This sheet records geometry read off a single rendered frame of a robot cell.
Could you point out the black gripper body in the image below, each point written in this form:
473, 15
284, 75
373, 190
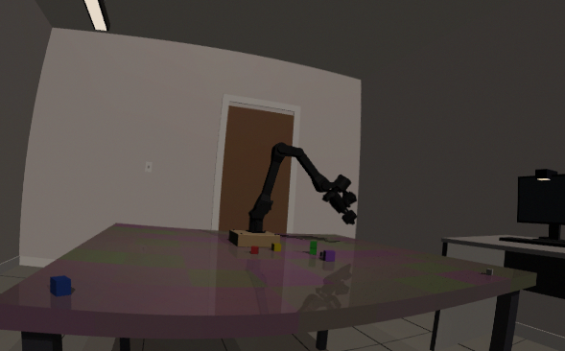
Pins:
349, 216

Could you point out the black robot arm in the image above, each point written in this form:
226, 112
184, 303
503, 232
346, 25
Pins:
278, 152

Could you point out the purple cube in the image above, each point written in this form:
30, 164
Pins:
329, 256

